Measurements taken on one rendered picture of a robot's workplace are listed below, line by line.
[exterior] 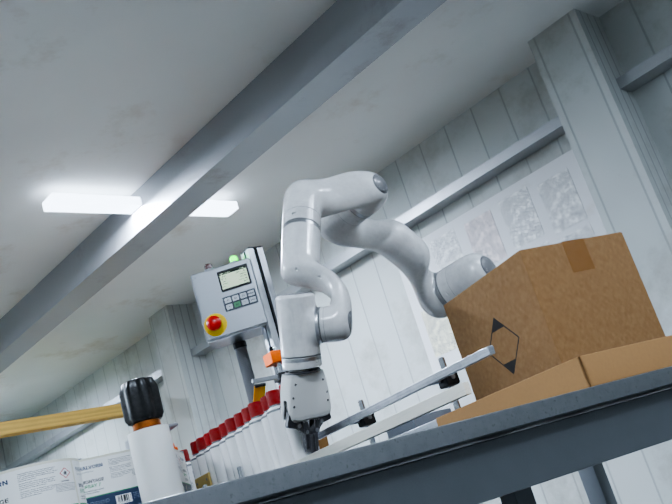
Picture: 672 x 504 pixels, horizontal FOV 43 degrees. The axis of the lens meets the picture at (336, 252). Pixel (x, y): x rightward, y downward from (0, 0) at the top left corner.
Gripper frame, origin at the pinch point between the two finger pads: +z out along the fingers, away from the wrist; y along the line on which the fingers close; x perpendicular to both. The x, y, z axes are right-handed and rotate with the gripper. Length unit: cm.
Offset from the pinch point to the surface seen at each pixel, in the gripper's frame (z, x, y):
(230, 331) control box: -22.3, -42.1, -4.2
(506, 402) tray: -17, 74, 13
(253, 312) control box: -26.4, -39.3, -9.9
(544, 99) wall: -112, -174, -272
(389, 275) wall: -22, -294, -241
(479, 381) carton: -11.1, 29.6, -22.5
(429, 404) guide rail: -13.1, 47.2, 4.3
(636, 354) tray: -23, 88, 3
